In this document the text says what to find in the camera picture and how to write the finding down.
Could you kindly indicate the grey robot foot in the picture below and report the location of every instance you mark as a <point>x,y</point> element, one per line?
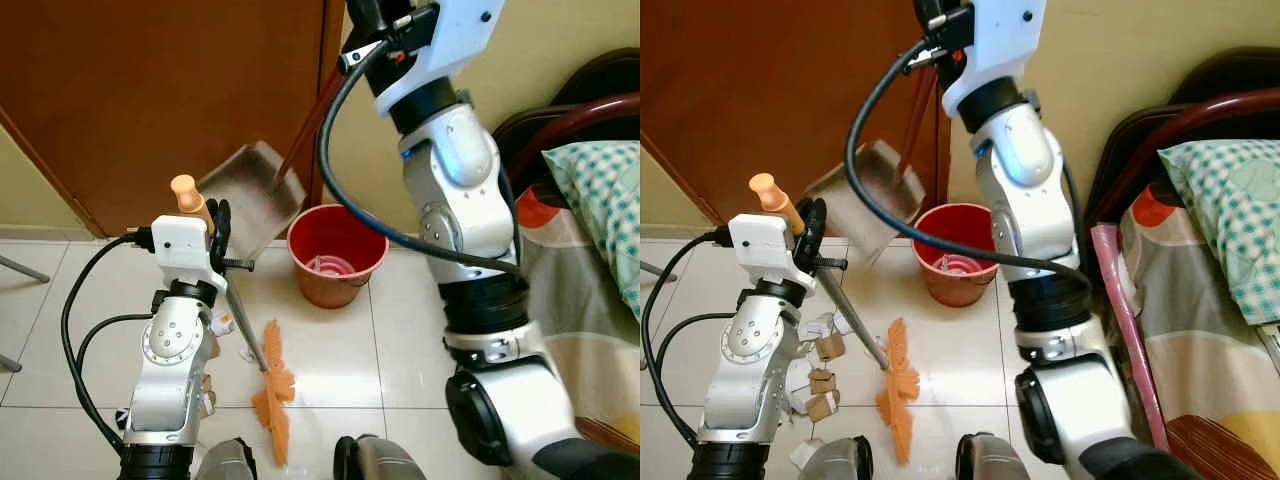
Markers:
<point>990,460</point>
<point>225,462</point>
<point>835,462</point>
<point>370,460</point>

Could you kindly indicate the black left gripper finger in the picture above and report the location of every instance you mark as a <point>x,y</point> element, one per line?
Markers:
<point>803,222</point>
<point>212,222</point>
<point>226,220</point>
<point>820,220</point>

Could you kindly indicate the brown wooden door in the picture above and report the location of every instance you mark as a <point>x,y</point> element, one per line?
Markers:
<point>760,80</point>
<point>150,80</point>

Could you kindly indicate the white paper scrap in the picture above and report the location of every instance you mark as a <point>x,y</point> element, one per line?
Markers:
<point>797,385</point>
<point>222,322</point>
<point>806,454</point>
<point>815,327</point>

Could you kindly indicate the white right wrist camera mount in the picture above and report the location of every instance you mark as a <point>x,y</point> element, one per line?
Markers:
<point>1000,40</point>
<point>450,40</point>

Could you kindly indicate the grey robot left foot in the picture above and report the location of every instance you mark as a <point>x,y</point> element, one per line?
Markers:
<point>225,462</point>
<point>835,462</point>

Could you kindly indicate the pink bed side strip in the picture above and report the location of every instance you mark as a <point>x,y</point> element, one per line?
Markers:
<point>1125,310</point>

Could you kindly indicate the grey metal furniture leg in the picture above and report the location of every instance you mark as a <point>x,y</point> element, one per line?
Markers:
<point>22,269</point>
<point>8,362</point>
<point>650,271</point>

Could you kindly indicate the green checked pillow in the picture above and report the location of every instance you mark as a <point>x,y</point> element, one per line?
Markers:
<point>605,200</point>
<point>1230,220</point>

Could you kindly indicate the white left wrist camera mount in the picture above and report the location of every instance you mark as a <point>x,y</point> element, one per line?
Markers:
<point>762,245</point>
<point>182,245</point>

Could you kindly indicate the dark curved bed headboard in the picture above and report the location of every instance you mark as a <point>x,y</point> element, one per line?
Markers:
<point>1200,95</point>
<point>580,95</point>

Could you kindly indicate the red plastic bucket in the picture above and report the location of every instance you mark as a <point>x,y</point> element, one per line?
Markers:
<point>955,290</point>
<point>335,290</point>

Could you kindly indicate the grey robot right foot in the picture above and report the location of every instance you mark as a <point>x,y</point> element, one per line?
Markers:
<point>990,460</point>
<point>370,460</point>

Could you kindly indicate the patterned beige bed sheet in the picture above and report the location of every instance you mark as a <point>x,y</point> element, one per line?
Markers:
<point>1210,380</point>
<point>590,350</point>

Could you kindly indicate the brown cardboard piece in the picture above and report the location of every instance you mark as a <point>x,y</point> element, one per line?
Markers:
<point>821,380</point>
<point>830,346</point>
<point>208,395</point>
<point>822,406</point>

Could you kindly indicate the orange broom with metal shaft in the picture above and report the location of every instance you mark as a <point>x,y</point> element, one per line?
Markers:
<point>900,390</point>
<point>275,400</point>

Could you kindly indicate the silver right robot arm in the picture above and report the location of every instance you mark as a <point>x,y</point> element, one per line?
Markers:
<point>1030,150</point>
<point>465,160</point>

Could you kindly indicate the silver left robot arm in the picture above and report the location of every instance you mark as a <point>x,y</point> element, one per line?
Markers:
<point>745,370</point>
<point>165,370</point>

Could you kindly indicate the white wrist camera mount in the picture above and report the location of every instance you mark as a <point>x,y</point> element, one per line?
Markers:
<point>182,245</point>
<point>450,40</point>
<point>1000,40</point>
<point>762,245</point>

